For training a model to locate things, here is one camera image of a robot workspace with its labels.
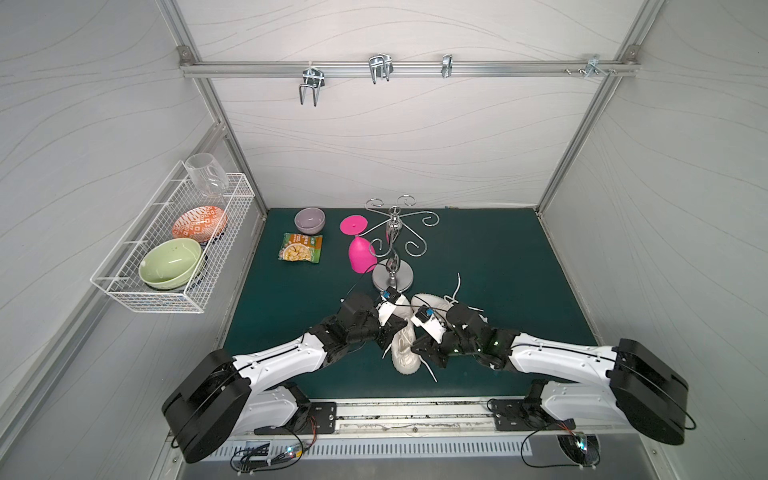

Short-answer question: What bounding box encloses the white shoelace of shoe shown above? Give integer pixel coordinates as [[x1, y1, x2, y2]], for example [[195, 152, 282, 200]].
[[382, 336, 438, 383], [443, 273, 484, 313]]

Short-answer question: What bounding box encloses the white knit sneaker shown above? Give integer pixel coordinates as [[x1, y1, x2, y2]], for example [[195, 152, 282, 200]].
[[411, 293, 453, 320], [389, 296, 422, 375]]

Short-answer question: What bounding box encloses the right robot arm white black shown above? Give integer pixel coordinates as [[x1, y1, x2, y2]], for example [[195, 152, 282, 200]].
[[411, 300, 696, 446]]

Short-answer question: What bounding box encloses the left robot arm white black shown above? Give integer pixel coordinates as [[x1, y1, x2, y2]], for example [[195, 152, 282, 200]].
[[161, 288, 412, 464]]

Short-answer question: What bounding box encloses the chrome glass holder stand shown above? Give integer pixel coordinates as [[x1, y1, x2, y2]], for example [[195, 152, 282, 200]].
[[360, 194, 440, 293]]

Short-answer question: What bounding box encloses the pink plastic wine glass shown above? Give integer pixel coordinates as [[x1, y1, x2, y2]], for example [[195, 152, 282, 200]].
[[340, 215, 378, 274]]

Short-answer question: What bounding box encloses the green dark table mat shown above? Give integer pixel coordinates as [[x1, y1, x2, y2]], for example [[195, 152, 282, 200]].
[[225, 209, 595, 399]]

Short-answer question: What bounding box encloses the green snack packet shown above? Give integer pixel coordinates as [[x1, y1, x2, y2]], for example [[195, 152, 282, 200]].
[[278, 233, 323, 264]]

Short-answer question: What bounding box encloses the lilac ceramic bowl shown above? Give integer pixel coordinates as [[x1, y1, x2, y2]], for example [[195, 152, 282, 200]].
[[294, 207, 326, 236]]

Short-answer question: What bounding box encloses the orange patterned bowl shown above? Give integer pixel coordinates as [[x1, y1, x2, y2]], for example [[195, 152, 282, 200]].
[[171, 206, 228, 244]]

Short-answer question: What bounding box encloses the green ceramic bowl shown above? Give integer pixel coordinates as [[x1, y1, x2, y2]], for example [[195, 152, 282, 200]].
[[139, 238, 203, 291]]

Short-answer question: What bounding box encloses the clear drinking glass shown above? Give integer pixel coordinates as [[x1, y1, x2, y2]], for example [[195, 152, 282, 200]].
[[183, 153, 229, 196]]

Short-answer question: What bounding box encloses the metal double hook left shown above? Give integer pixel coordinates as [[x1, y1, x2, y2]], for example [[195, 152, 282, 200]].
[[298, 67, 325, 107]]

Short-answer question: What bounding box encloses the metal double hook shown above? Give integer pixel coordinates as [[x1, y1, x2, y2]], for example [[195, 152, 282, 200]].
[[298, 67, 325, 107], [368, 53, 394, 85]]

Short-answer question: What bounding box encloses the metal double hook middle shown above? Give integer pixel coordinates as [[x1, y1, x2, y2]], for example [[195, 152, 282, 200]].
[[368, 53, 394, 85]]

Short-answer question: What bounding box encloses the small metal hook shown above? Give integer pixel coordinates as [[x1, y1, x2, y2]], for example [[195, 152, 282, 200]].
[[441, 54, 453, 79]]

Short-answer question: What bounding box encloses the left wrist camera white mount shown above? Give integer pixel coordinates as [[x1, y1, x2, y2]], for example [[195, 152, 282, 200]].
[[377, 287, 412, 327]]

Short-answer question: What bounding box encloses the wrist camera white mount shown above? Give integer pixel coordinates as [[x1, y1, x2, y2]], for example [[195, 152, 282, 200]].
[[377, 287, 412, 327], [411, 304, 446, 344]]

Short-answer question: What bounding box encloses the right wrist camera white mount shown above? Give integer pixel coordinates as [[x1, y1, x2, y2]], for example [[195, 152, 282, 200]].
[[411, 304, 446, 344]]

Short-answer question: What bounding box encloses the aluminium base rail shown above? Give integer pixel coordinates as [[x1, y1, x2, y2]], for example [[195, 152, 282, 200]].
[[281, 392, 661, 436]]

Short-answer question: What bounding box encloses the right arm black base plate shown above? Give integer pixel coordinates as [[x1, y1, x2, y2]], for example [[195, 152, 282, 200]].
[[486, 398, 576, 432]]

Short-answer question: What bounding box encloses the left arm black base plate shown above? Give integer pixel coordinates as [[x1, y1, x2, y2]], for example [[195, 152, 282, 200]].
[[253, 402, 338, 435]]

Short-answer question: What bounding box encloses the black cable right base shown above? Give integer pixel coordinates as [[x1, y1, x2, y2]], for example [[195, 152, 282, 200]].
[[518, 419, 602, 470]]

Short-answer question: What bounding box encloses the black cable bundle left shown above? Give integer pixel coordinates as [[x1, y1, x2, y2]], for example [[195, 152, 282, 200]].
[[229, 419, 319, 475]]

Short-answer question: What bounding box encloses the white wire wall basket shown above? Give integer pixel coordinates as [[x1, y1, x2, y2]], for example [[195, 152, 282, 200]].
[[90, 164, 254, 314]]

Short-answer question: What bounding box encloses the metal hook bracket right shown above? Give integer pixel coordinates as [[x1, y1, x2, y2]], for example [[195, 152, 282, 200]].
[[563, 55, 618, 78]]

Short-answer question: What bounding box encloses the aluminium crossbar rail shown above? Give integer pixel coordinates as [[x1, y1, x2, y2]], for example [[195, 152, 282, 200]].
[[180, 55, 641, 81]]

